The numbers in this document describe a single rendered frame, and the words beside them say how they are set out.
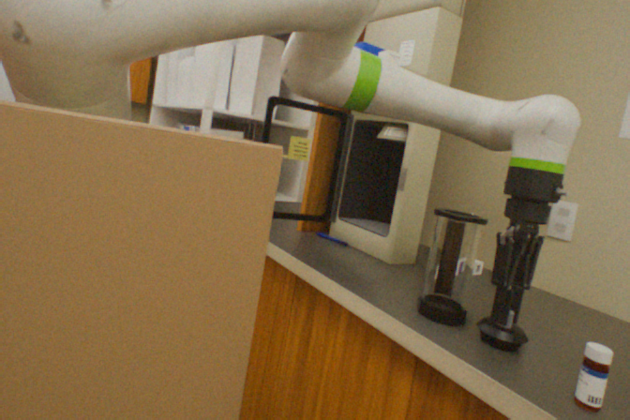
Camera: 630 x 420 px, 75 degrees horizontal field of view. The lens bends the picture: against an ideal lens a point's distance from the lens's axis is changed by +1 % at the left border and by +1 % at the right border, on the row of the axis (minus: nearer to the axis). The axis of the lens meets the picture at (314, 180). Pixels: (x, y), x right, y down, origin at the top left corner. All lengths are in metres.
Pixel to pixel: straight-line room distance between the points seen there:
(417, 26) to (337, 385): 1.02
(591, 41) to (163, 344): 1.42
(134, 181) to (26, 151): 0.08
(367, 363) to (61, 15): 0.84
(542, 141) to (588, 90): 0.70
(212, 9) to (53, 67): 0.18
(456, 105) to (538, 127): 0.16
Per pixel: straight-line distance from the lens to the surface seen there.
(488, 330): 0.88
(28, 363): 0.42
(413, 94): 0.83
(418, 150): 1.27
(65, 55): 0.50
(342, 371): 1.07
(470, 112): 0.88
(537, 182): 0.82
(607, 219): 1.44
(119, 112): 0.59
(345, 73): 0.77
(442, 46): 1.33
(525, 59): 1.63
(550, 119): 0.82
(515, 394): 0.75
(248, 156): 0.41
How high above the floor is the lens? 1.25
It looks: 5 degrees down
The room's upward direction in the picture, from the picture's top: 10 degrees clockwise
